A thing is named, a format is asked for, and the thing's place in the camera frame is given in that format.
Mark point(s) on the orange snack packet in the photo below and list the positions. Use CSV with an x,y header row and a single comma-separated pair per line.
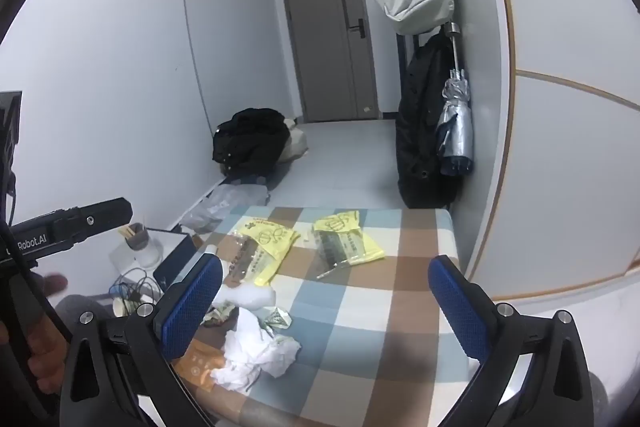
x,y
200,364

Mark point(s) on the crumpled green printed wrapper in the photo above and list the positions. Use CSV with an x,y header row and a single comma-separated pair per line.
x,y
220,314
277,319

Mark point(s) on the grey plastic mailer bag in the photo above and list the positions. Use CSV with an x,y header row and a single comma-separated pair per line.
x,y
225,202

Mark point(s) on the white cylindrical container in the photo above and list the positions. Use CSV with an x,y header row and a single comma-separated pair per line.
x,y
135,259

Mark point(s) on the black clothes pile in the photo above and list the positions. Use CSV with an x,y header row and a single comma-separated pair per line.
x,y
250,137

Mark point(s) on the white wardrobe with wood trim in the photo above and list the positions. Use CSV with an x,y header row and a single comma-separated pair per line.
x,y
560,157

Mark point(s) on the grey door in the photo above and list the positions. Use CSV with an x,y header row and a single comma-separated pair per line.
x,y
325,47

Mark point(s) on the person's left hand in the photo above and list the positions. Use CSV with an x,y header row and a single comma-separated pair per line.
x,y
47,362

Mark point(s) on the yellow plastic packet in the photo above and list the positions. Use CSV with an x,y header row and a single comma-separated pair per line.
x,y
270,239
350,237

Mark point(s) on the white tissue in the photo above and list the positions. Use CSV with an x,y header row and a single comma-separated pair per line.
x,y
255,347

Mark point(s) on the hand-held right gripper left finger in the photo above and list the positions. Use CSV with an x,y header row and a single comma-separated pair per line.
x,y
187,307

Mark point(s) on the grey cup with chopsticks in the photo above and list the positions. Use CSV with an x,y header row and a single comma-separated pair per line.
x,y
135,239

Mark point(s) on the silver folded umbrella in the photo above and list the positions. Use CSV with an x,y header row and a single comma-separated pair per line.
x,y
455,127

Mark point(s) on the black hanging jacket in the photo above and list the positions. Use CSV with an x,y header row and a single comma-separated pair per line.
x,y
420,132

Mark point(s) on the beige bag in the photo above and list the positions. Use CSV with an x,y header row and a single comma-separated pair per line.
x,y
296,142

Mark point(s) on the checkered tablecloth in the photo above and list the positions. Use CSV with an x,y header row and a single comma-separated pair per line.
x,y
360,332

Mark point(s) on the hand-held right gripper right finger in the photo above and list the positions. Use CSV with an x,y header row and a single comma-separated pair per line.
x,y
457,307

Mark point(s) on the patterned paper cup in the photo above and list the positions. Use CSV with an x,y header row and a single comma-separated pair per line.
x,y
125,307

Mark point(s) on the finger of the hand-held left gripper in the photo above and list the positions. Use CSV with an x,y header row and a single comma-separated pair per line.
x,y
95,219

